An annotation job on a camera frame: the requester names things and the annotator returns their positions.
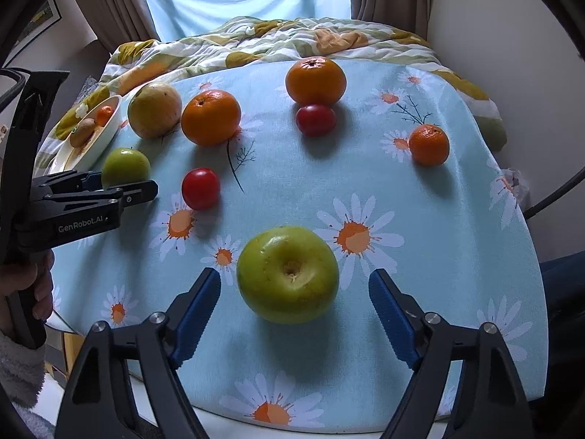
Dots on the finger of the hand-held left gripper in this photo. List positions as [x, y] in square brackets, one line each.
[93, 179]
[137, 192]

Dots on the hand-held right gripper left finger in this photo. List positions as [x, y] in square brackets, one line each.
[201, 311]

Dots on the brown kiwi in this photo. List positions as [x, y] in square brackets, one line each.
[82, 131]

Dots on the red cherry tomato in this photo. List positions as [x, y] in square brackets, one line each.
[315, 120]
[201, 188]

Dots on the small green apple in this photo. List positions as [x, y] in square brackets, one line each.
[125, 167]

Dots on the person's left hand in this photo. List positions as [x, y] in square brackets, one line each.
[25, 283]

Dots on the yellow green floral quilt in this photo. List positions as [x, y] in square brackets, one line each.
[274, 41]

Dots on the person's left forearm white sleeve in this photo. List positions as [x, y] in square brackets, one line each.
[18, 370]

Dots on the large orange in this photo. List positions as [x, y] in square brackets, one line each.
[315, 80]
[211, 118]

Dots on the yellow-green pear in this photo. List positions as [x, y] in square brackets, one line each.
[154, 109]

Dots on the small tangerine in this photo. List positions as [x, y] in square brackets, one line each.
[428, 145]
[105, 115]

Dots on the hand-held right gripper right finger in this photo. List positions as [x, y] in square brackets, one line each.
[388, 311]

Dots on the large green apple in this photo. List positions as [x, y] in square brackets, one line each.
[288, 275]

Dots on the blue daisy print tablecloth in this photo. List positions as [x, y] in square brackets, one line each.
[411, 247]

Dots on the person's leg in jeans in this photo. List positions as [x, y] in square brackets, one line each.
[564, 292]

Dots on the white oval plate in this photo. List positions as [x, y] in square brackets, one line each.
[103, 141]

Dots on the framed wall picture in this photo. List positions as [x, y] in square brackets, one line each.
[39, 20]

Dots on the white plastic bag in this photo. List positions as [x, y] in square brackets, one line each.
[516, 185]

